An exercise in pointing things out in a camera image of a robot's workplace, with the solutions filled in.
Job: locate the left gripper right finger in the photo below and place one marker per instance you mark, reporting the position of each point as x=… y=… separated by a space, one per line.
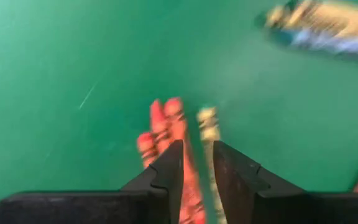
x=244 y=193

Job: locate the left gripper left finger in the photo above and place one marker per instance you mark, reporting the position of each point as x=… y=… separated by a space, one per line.
x=154 y=199

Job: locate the yellow green crayon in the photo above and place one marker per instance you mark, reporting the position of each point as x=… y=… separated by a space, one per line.
x=208 y=124

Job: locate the blue crayon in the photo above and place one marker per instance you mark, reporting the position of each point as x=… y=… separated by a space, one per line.
x=337 y=43

